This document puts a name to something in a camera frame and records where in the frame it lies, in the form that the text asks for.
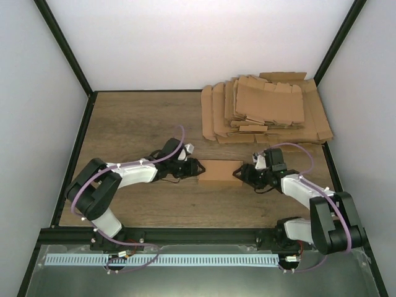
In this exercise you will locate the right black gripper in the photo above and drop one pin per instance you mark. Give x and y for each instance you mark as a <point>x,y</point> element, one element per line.
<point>247,175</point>

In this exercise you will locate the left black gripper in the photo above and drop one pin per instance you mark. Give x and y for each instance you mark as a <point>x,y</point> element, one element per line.
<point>192,169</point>

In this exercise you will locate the brown cardboard box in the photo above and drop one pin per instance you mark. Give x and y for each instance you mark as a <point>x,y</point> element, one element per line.
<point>220,173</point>

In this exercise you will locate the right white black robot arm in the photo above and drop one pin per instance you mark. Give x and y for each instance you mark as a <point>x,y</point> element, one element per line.
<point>333,225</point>

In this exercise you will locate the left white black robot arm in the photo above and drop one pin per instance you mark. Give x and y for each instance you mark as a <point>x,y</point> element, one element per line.
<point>92,191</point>

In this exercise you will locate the stack of flat cardboard blanks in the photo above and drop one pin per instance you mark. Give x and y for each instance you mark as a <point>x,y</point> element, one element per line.
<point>268,108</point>

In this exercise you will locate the clear plastic sheet cover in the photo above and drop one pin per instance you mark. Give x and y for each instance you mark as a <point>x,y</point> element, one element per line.
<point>336,275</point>

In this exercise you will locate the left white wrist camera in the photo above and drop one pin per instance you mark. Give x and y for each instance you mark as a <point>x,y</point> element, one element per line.
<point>186,151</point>

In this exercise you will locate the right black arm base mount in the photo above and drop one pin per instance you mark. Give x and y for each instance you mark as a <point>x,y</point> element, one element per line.
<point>275,239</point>

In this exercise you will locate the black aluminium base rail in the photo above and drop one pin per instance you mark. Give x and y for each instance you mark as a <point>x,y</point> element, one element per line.
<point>158,236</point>

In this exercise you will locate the light blue slotted cable duct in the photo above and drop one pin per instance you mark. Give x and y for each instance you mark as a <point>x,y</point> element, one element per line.
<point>165,260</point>

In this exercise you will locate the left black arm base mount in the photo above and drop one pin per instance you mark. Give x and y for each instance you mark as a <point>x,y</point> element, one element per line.
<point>102,244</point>

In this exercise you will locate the black frame post right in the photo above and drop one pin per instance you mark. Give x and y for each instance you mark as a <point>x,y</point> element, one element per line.
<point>337,42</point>

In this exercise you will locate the black frame post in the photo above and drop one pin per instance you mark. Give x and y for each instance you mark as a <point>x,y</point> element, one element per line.
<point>337,42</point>
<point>63,44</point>

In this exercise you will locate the black frame post left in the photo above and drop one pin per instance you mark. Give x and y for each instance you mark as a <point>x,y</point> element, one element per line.
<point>63,44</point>

